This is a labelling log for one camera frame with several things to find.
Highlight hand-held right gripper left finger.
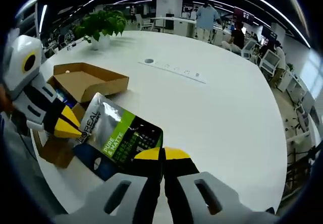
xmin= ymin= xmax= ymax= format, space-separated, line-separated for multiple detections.
xmin=54 ymin=147 xmax=163 ymax=224

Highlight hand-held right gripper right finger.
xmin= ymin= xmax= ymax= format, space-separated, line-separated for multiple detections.
xmin=163 ymin=147 xmax=277 ymax=224

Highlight brown cardboard shoe box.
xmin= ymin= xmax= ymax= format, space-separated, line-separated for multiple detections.
xmin=31 ymin=62 xmax=130 ymax=170

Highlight silver green soft pouch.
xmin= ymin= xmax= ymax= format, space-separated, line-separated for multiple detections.
xmin=73 ymin=92 xmax=164 ymax=182

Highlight person's left hand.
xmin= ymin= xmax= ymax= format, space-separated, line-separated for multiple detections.
xmin=0 ymin=84 xmax=15 ymax=114

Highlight ceiling light strip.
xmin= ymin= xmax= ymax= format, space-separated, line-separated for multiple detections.
xmin=40 ymin=5 xmax=48 ymax=30

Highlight green plant in white pot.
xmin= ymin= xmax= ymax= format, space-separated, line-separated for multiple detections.
xmin=73 ymin=9 xmax=128 ymax=51

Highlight white table socket strip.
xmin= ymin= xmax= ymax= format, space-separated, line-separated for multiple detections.
xmin=138 ymin=57 xmax=207 ymax=84

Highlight hanging display screen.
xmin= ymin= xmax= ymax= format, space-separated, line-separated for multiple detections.
xmin=233 ymin=6 xmax=255 ymax=23
xmin=261 ymin=26 xmax=278 ymax=43

